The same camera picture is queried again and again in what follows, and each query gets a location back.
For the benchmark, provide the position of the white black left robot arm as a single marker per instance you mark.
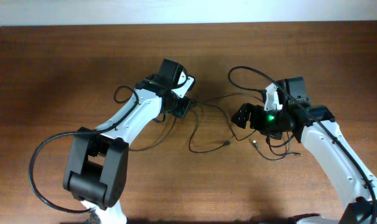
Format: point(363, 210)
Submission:
point(98, 161)

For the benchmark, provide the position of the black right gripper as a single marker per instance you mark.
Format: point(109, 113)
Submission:
point(257, 110)

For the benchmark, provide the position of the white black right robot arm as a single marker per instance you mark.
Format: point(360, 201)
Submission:
point(316, 129)

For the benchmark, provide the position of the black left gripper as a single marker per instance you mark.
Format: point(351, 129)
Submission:
point(180, 112)

